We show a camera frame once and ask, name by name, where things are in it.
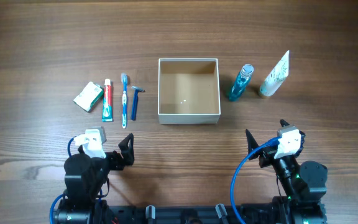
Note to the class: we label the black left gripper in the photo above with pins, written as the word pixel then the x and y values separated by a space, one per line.
pixel 117 158

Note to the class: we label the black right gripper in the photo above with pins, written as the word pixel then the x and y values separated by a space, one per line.
pixel 268 154

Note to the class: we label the white cream tube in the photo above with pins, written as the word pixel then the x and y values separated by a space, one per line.
pixel 276 77

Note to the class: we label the green white soap box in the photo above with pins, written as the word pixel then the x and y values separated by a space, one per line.
pixel 89 96

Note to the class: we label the teal mouthwash bottle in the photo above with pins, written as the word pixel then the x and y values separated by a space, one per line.
pixel 242 80

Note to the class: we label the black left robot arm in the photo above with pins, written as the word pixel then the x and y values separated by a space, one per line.
pixel 83 199

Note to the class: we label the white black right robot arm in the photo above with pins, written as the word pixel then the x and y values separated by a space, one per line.
pixel 303 184

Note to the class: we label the blue disposable razor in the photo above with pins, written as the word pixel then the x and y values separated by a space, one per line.
pixel 135 101

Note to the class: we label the red green toothpaste tube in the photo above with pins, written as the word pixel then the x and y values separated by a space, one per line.
pixel 107 102

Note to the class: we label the blue white toothbrush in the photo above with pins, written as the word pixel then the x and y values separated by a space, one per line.
pixel 124 100

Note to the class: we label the white open cardboard box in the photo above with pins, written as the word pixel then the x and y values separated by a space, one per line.
pixel 188 91

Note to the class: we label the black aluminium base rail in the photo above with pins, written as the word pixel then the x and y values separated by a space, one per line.
pixel 197 214

